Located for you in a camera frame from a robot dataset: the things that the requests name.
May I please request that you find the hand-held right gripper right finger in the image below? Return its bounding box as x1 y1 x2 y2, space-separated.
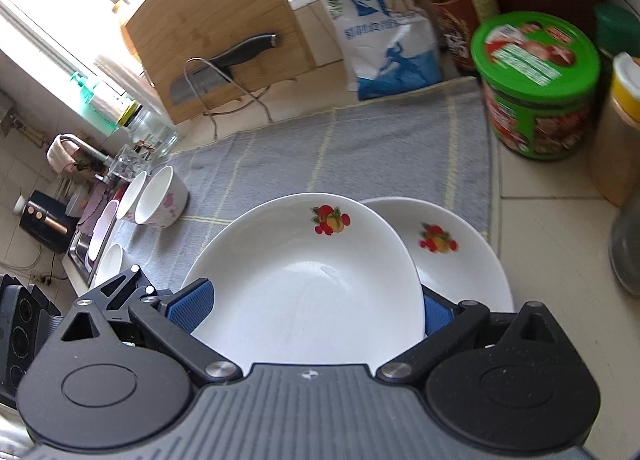
375 291 564 384

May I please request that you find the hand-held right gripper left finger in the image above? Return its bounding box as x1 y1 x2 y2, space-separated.
60 278 243 387

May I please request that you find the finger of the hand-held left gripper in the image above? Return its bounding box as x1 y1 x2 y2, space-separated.
75 264 174 312

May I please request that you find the white plate with centre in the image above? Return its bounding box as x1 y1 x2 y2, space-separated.
360 196 516 338

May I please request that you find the white fruit print plate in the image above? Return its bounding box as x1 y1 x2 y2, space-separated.
179 192 425 373

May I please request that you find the steel sink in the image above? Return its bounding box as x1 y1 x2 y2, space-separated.
67 180 121 288

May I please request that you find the black appliance with copper knobs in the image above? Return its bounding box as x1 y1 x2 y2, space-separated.
19 190 81 255

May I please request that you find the clear glass tumbler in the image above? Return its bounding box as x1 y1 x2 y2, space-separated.
107 142 146 181

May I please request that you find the metal faucet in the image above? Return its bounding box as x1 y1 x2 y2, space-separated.
46 134 118 176

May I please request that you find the glass jar with dark lid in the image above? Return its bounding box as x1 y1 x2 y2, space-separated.
117 101 180 157

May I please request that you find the grey green checked dish towel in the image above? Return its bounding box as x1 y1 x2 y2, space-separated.
92 76 493 291

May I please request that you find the green dish soap bottle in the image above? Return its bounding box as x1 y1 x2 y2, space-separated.
70 70 121 133

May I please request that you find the red capped glass bottle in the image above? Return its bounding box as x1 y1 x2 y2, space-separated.
610 200 640 297

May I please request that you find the tall clear plastic roll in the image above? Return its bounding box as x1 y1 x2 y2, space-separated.
95 54 166 116

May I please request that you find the yellow capped spice jar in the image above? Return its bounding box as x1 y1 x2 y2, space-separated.
587 52 640 208

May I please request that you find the green lidded sauce tub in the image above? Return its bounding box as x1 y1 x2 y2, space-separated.
470 11 602 162

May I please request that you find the white blue salt bag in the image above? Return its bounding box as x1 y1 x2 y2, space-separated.
312 0 443 102

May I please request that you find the bamboo cutting board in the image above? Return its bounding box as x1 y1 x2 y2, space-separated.
122 0 318 127

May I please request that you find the dark vinegar bottle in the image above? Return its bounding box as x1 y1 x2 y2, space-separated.
407 0 501 76

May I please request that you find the green capped jar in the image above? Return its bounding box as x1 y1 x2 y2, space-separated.
594 4 640 71

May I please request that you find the metal wire rack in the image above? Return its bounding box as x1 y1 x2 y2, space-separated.
182 57 276 141

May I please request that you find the black handled kitchen knife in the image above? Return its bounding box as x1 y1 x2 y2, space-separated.
169 32 280 106

